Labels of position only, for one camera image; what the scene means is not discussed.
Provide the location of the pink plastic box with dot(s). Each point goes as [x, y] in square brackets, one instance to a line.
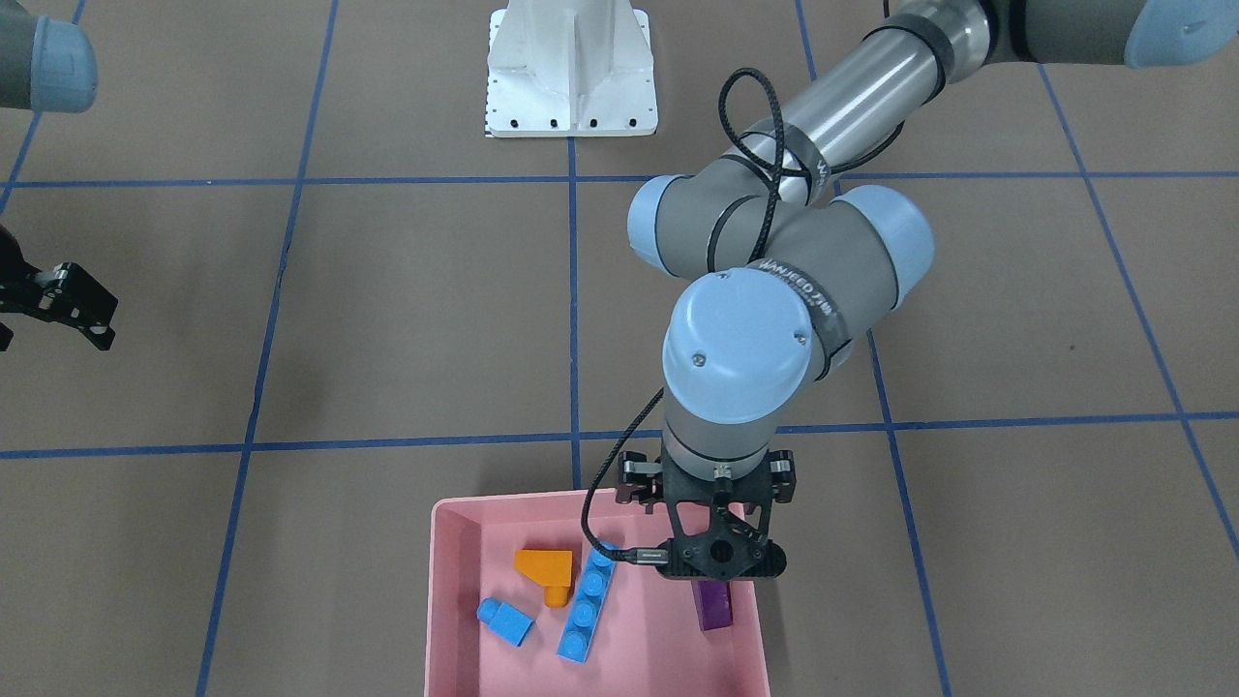
[648, 642]

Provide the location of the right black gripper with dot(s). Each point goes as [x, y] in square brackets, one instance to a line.
[60, 302]

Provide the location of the blue tape line crosswise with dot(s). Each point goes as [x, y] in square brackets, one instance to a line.
[272, 446]

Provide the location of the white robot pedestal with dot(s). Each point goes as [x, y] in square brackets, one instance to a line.
[570, 69]

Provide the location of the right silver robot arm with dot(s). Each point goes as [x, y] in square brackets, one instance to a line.
[49, 66]

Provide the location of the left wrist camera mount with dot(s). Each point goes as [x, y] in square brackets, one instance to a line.
[726, 550]

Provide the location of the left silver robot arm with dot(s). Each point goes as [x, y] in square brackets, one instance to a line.
[781, 284]

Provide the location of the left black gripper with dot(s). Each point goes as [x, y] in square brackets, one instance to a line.
[636, 481]

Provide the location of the long blue toy block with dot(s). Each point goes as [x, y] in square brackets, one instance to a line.
[586, 608]

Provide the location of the orange toy block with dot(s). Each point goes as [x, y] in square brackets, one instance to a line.
[550, 570]

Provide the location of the purple toy block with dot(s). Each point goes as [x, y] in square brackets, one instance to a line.
[713, 604]

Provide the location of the small blue toy block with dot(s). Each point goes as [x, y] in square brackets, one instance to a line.
[504, 621]

